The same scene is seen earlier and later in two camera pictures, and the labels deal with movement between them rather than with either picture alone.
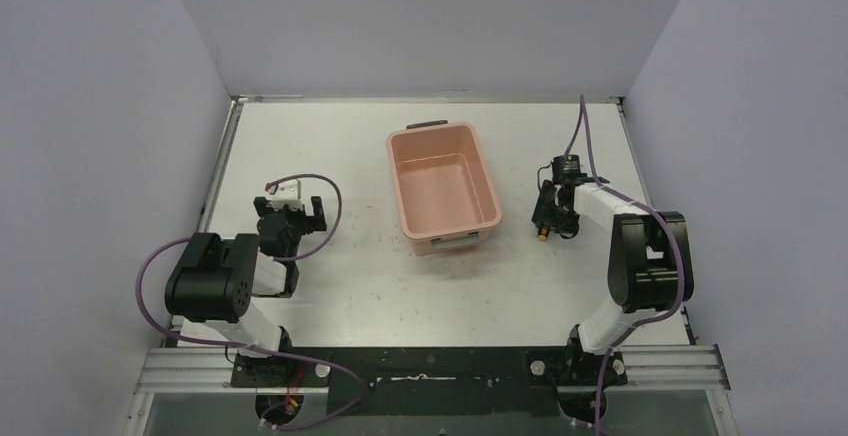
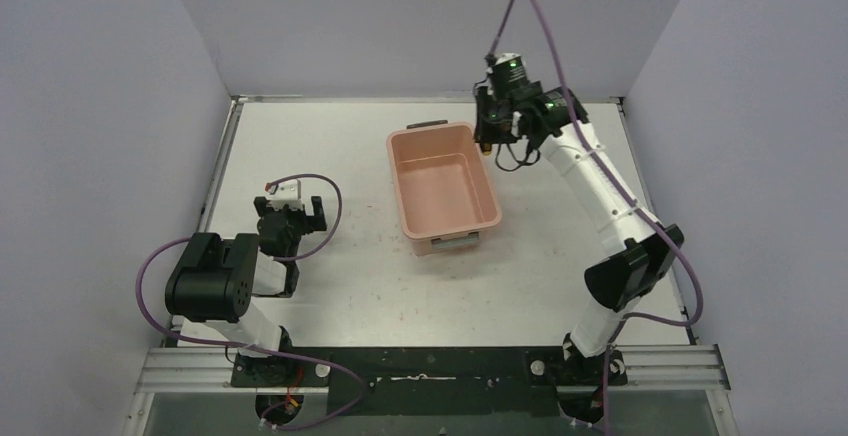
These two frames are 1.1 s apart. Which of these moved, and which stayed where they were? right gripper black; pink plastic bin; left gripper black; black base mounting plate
Moved: right gripper black
Stayed: pink plastic bin; left gripper black; black base mounting plate
